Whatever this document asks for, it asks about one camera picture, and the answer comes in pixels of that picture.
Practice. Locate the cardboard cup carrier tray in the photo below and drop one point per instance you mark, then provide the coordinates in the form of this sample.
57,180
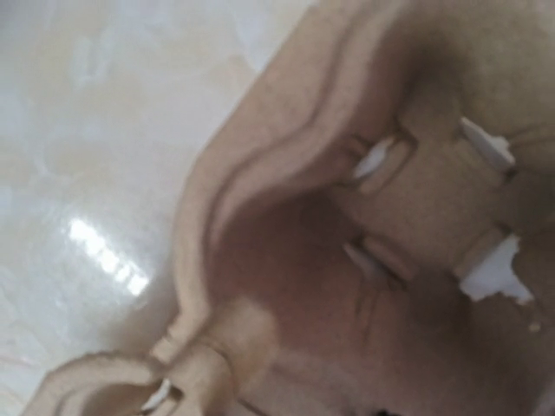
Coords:
371,232

